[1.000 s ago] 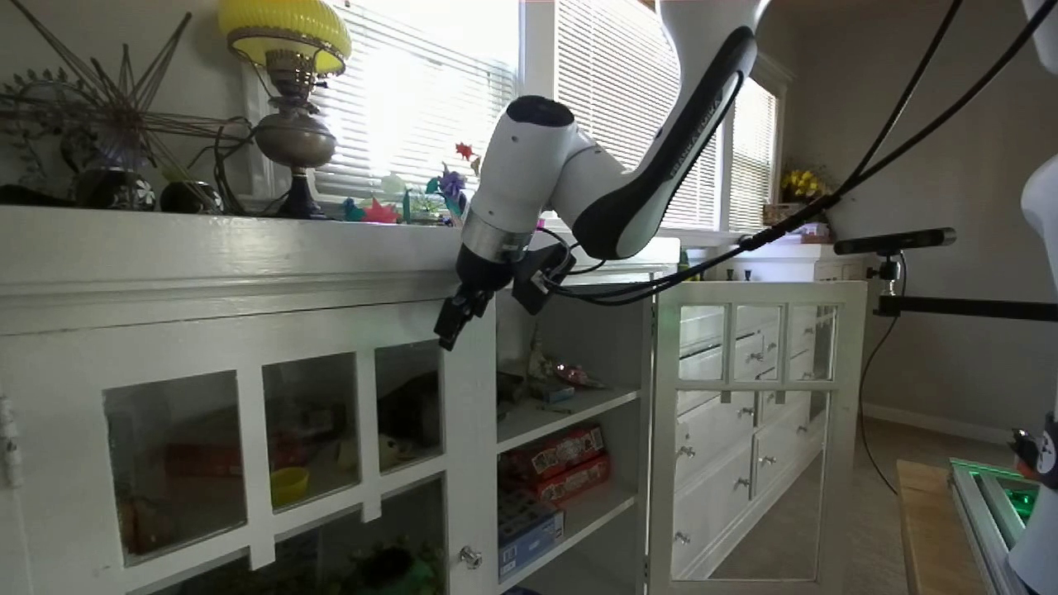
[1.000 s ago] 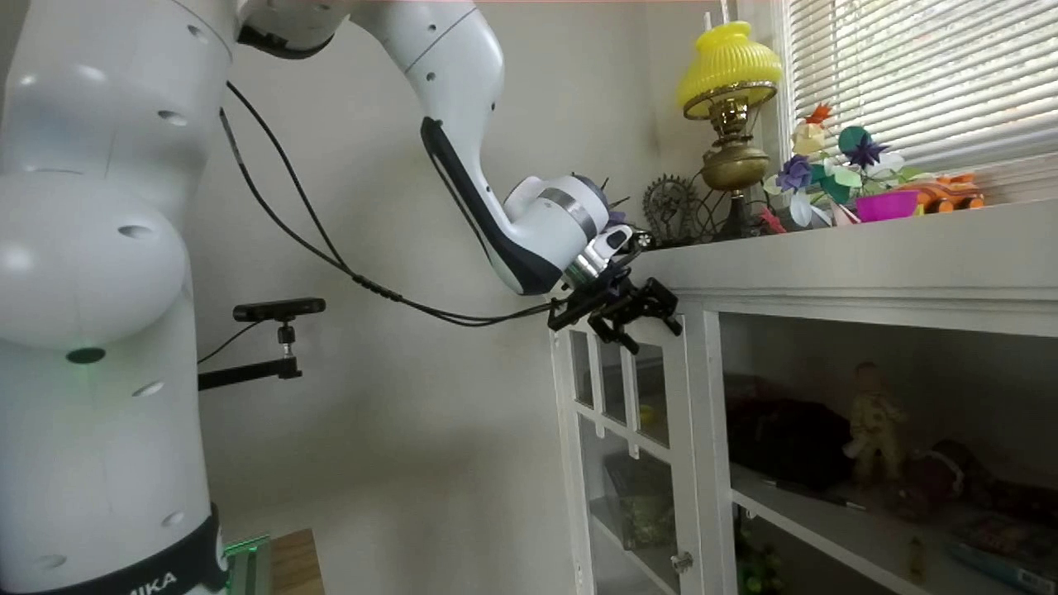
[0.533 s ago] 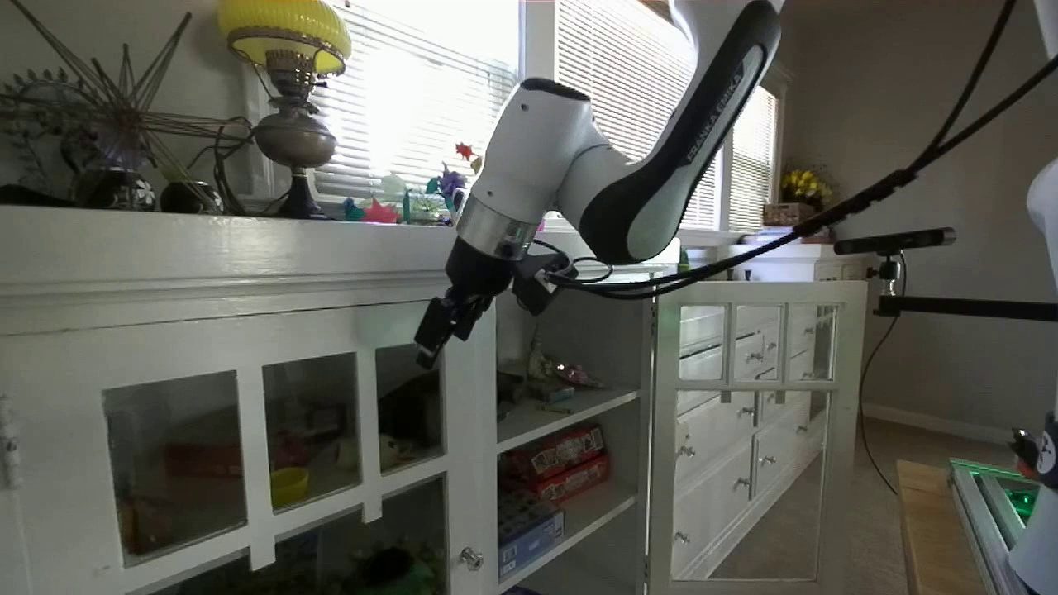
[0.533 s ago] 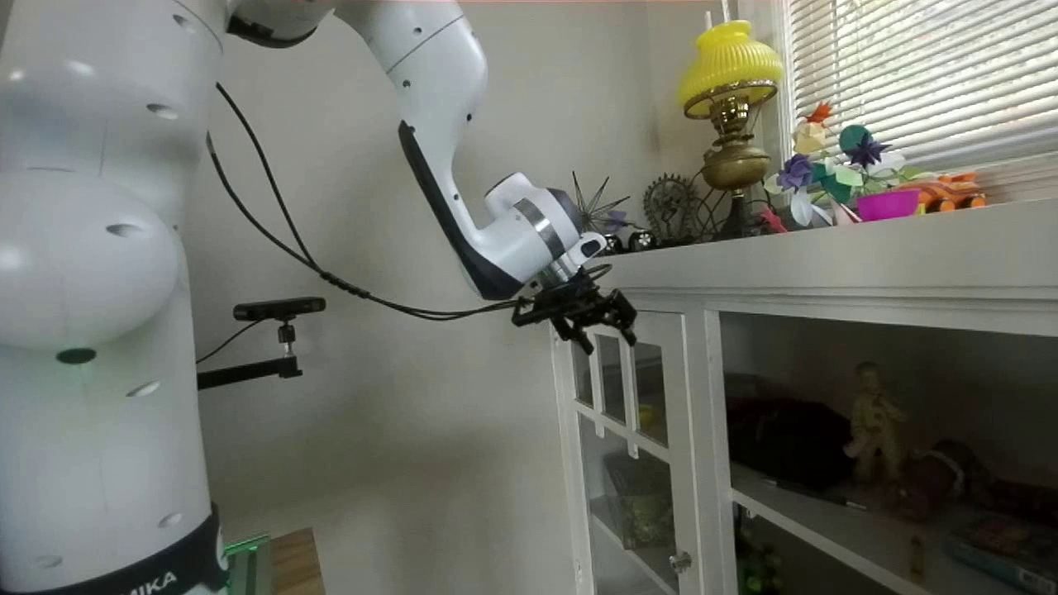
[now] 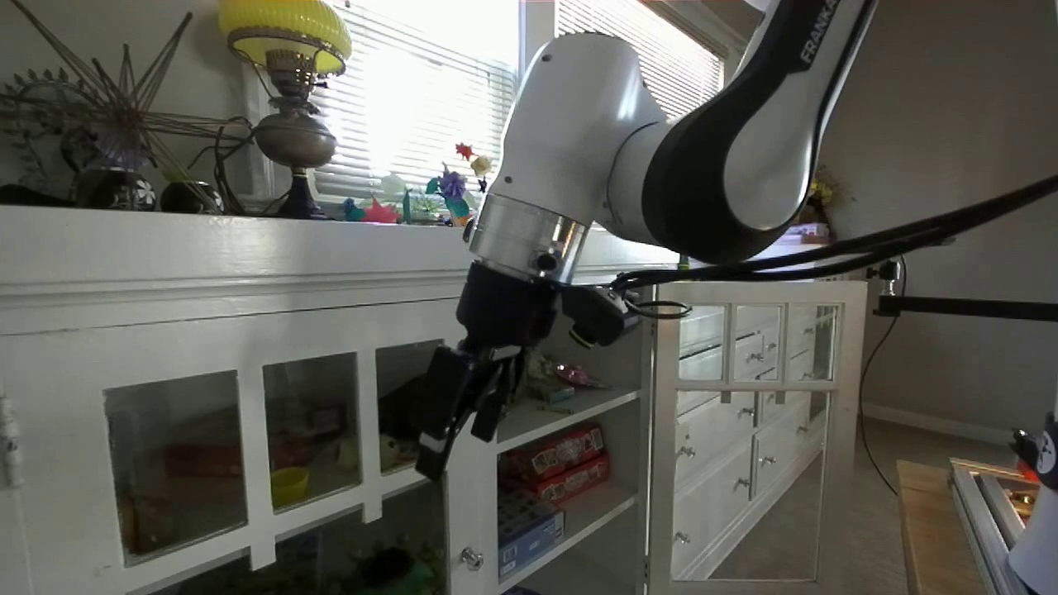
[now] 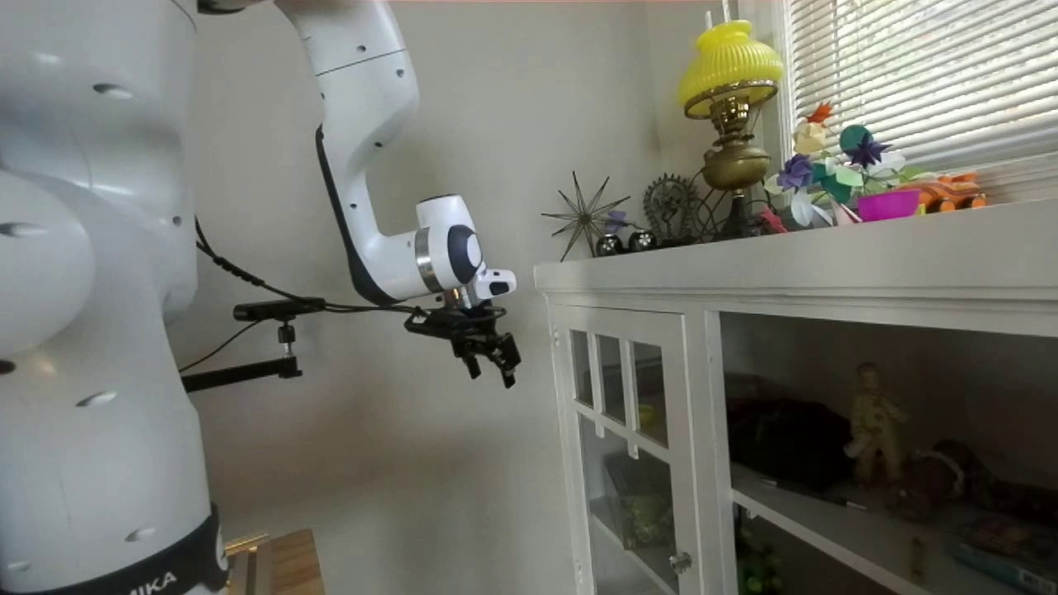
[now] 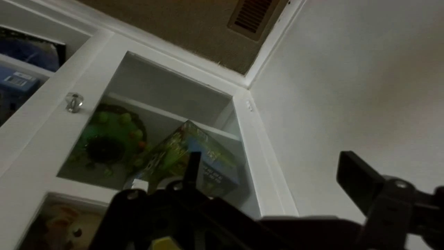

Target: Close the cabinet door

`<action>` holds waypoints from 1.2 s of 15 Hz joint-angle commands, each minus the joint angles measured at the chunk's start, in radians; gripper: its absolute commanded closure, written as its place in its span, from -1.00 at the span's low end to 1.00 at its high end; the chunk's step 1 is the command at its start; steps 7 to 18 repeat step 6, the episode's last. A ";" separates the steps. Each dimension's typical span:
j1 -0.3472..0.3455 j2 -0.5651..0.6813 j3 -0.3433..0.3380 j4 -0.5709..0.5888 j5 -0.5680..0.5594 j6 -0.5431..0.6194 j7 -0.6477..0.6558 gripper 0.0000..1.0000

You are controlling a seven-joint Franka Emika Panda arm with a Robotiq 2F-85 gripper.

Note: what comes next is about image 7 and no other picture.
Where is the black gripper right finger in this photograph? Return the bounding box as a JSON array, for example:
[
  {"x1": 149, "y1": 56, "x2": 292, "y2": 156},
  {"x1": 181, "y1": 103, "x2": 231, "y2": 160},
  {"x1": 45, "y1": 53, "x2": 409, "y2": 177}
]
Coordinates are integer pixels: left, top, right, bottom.
[{"x1": 335, "y1": 151, "x2": 444, "y2": 250}]

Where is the yellow plush toy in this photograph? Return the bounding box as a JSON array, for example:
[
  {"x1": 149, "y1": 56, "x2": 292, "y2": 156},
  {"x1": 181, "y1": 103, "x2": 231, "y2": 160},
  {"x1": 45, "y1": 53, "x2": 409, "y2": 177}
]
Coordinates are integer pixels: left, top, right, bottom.
[{"x1": 38, "y1": 206, "x2": 95, "y2": 248}]

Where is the blue board game box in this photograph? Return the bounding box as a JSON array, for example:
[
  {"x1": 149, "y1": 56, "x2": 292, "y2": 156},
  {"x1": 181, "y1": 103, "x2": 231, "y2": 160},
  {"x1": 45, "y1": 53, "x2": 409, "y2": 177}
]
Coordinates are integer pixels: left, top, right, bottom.
[{"x1": 0, "y1": 27, "x2": 66, "y2": 74}]

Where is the green printed box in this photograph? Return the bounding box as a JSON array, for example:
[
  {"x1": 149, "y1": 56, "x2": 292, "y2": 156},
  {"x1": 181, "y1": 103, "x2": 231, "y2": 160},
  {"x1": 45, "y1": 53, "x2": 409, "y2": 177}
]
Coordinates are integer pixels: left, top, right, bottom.
[{"x1": 130, "y1": 119, "x2": 242, "y2": 199}]

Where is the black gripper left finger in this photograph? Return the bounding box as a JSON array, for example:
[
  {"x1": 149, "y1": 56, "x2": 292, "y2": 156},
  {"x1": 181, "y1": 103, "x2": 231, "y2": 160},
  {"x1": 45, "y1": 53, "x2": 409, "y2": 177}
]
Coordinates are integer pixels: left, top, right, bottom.
[{"x1": 88, "y1": 151, "x2": 223, "y2": 250}]

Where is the green spiky toy ball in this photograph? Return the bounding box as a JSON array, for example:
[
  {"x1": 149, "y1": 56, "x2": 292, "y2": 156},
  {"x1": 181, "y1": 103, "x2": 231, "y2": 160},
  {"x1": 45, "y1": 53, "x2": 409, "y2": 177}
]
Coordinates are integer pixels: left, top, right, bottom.
[{"x1": 68, "y1": 103, "x2": 149, "y2": 181}]

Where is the white glass-pane cabinet door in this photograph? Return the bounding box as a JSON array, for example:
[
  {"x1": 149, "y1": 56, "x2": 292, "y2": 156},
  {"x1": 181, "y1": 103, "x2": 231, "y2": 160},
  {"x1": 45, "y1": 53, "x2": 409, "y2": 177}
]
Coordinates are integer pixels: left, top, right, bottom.
[{"x1": 0, "y1": 34, "x2": 299, "y2": 250}]

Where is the brown floor vent grille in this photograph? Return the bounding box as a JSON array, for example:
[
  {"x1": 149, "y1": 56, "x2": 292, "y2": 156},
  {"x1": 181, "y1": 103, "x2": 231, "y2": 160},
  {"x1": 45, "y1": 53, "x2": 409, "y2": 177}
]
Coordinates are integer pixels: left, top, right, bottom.
[{"x1": 226, "y1": 0, "x2": 291, "y2": 46}]

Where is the light blue labelled box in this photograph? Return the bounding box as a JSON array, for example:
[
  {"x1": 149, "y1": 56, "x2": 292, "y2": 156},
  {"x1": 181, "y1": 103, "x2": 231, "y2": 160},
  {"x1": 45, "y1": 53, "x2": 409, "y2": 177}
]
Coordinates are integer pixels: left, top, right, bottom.
[{"x1": 0, "y1": 64, "x2": 41, "y2": 109}]

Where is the clear glass door knob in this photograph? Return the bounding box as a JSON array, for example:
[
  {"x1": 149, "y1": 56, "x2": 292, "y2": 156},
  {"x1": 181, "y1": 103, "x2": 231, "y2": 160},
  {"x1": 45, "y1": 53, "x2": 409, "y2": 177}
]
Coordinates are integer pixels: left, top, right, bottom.
[{"x1": 63, "y1": 91, "x2": 87, "y2": 116}]

